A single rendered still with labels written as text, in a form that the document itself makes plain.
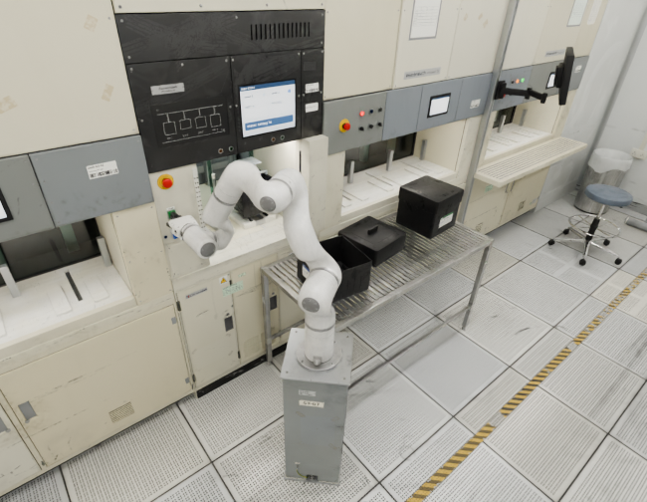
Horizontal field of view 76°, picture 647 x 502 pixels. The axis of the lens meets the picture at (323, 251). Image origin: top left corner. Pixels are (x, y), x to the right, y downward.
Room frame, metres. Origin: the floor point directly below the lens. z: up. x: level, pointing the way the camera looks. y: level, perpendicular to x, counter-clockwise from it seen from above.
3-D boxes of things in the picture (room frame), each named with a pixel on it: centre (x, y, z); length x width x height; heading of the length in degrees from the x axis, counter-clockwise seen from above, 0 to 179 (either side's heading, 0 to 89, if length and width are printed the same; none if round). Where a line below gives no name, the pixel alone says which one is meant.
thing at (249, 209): (2.15, 0.43, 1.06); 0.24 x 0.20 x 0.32; 130
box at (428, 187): (2.35, -0.65, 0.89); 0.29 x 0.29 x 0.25; 44
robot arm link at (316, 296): (1.18, 0.01, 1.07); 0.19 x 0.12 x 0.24; 163
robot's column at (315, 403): (1.21, 0.00, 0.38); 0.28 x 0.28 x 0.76; 85
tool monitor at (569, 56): (2.85, -1.34, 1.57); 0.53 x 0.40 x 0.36; 40
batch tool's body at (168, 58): (2.13, 0.64, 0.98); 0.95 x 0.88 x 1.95; 40
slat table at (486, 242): (2.00, -0.35, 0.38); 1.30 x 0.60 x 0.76; 130
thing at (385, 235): (2.05, -0.28, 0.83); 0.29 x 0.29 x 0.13; 47
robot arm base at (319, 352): (1.21, 0.00, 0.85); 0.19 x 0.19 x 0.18
